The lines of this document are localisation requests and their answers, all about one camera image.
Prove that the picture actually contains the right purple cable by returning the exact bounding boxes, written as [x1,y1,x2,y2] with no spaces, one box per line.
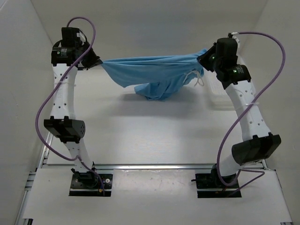
[216,31,287,195]

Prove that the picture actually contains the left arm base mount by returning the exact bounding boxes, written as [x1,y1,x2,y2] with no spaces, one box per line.
[69,168,113,197]

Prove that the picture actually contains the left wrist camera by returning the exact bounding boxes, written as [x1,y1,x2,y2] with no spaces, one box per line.
[77,29,87,43]

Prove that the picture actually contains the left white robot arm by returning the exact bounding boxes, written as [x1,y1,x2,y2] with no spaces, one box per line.
[44,27,102,188]

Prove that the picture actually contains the purple cable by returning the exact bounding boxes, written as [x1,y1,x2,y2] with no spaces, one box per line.
[216,31,287,195]
[35,16,106,196]

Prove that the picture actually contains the white plastic mesh basket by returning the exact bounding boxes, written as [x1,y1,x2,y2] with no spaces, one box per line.
[205,73,234,111]

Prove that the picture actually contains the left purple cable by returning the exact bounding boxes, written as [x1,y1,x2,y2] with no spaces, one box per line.
[35,16,106,196]

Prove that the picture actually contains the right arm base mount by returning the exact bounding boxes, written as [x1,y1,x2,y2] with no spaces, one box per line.
[191,165,242,199]

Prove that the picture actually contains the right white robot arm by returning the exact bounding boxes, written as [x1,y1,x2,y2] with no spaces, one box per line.
[197,37,281,188]

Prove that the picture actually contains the light blue shorts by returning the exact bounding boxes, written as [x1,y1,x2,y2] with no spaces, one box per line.
[102,49,207,100]

